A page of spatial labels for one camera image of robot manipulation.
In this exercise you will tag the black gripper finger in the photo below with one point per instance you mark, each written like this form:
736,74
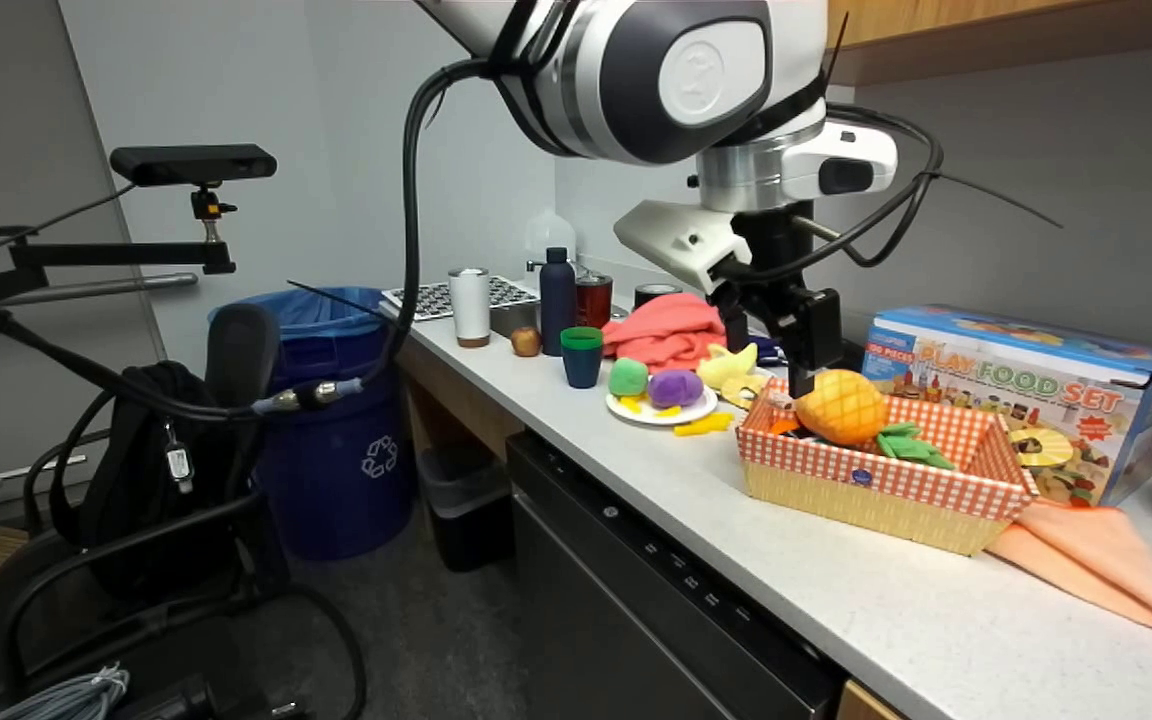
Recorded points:
736,320
815,342

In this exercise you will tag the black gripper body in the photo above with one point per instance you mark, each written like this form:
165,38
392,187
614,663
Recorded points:
776,262

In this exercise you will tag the yellow orange plush fruit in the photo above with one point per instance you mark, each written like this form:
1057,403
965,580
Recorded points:
842,404

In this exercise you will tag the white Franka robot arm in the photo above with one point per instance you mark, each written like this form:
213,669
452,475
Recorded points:
629,64

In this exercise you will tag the red checkered basket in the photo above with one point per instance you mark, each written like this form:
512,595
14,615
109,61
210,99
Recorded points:
868,503

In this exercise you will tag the small brown object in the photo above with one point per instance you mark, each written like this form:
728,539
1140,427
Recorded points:
526,342

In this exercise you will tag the dark blue toy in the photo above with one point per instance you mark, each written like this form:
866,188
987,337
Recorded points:
770,355

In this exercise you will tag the yellow plush toy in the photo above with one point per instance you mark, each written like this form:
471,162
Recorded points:
727,374

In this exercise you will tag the coral pink cloth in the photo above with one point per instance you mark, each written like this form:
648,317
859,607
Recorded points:
661,328

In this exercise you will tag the pale orange toy food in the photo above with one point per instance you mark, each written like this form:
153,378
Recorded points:
782,422

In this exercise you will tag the purple plush ball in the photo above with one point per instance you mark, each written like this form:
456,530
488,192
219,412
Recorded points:
678,389

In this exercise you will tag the yellow toy fry strip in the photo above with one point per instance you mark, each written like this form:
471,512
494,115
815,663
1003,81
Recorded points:
702,427

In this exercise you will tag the white round plate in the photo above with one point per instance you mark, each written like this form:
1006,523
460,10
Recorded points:
661,417

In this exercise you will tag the green plush ball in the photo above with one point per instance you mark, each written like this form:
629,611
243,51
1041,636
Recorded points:
627,380

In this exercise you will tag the red tumbler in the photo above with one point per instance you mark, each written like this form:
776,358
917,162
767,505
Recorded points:
593,303

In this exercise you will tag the green toy food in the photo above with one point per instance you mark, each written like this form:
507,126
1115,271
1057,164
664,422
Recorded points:
917,451

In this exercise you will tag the blue cup green rim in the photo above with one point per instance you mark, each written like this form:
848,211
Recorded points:
580,360

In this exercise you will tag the dark blue bottle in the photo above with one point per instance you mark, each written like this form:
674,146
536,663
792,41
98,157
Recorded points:
556,303

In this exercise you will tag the blue toy food box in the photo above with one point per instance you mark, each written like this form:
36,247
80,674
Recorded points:
1069,380

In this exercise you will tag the black dishwasher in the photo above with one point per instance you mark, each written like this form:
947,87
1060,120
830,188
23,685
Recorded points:
629,601

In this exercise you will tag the metal dish rack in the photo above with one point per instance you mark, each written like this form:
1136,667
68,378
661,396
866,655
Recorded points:
428,303

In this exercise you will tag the wooden upper cabinet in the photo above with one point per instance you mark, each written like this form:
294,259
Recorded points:
1003,25

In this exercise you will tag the small black bin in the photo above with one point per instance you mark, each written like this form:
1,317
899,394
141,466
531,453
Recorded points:
460,512

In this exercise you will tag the orange cloth napkin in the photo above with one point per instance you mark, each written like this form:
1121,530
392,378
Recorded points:
1097,555

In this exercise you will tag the wooden base cabinet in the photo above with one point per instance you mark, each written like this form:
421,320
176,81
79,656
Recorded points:
866,703

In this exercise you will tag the blue recycling bin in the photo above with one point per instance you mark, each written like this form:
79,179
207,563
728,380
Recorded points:
339,453

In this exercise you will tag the black backpack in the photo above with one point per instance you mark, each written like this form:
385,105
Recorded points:
139,493

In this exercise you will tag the grey cloth bundle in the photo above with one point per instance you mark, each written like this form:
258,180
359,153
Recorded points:
60,696

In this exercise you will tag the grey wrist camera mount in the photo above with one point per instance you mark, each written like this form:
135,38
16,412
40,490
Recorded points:
678,240

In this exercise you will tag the black stereo camera bar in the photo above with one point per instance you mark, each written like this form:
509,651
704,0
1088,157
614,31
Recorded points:
188,164

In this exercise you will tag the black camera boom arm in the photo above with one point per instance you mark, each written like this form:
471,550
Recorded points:
109,254

